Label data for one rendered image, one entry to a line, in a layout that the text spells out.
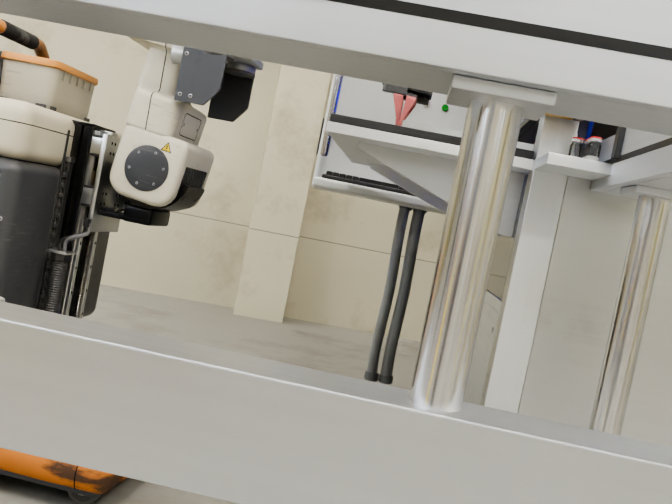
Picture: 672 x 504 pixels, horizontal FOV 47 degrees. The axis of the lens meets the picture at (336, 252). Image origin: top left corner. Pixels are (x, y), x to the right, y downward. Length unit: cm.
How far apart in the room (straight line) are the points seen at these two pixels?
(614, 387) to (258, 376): 75
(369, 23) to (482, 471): 40
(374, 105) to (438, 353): 186
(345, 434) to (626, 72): 39
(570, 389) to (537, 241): 28
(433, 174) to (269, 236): 318
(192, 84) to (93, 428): 114
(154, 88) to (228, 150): 312
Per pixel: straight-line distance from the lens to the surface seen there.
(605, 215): 153
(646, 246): 132
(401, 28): 68
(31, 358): 77
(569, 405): 155
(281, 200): 470
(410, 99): 159
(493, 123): 71
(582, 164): 138
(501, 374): 152
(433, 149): 150
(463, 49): 68
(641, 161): 123
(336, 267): 503
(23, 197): 179
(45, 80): 194
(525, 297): 150
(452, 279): 70
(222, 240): 498
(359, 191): 226
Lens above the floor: 70
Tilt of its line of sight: 3 degrees down
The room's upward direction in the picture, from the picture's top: 11 degrees clockwise
